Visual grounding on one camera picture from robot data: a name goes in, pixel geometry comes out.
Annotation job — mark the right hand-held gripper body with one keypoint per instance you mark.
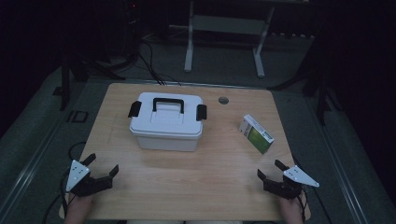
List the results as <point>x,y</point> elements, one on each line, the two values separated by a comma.
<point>297,177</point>

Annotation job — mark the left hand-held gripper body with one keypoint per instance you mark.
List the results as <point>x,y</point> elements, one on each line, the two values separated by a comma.
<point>77,174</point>

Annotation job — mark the green and white carton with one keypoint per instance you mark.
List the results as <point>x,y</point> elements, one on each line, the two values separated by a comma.
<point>257,134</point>

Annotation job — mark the person's right hand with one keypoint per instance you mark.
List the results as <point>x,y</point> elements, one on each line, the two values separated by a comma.
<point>291,210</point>

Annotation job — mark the person's left hand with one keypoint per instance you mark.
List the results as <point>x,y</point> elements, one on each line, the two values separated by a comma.
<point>77,208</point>

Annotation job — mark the black stand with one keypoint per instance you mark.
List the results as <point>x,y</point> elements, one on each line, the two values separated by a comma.
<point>320,93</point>
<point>67,77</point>

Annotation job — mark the round table grommet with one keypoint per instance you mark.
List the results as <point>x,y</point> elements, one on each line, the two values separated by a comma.
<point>223,100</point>

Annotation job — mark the white metal stand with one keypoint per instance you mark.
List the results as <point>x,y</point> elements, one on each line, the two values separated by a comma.
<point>225,26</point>

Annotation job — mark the dark device with red light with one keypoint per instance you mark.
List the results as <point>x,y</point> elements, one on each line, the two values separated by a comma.
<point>132,12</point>

